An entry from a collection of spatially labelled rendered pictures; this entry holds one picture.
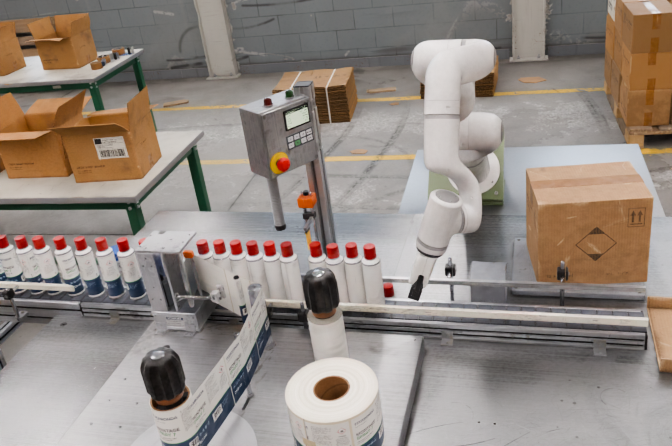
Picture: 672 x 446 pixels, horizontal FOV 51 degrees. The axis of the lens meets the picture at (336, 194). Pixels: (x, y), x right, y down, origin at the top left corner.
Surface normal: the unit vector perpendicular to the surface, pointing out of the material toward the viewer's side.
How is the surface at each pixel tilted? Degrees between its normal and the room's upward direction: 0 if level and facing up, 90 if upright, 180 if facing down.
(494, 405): 0
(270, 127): 90
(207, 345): 0
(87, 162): 90
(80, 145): 91
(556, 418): 0
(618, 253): 90
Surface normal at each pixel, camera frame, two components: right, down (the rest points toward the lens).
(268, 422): -0.13, -0.89
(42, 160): -0.20, 0.44
